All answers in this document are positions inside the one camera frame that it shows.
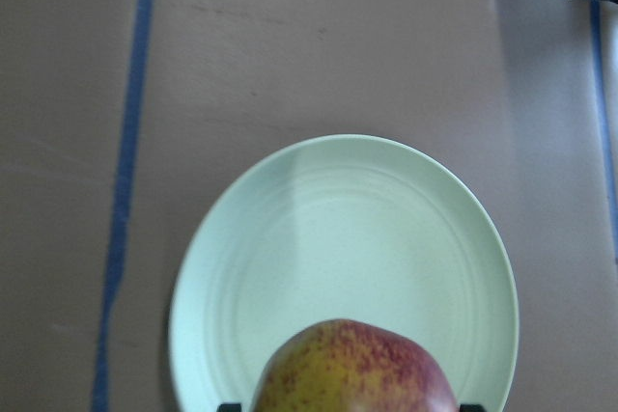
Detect red-yellow apple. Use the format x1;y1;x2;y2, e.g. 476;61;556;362
249;319;460;411

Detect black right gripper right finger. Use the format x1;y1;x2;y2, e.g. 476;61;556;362
459;403;483;412

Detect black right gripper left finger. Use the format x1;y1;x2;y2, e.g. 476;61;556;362
217;402;242;412

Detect green plate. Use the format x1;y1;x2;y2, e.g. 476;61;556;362
169;134;519;411

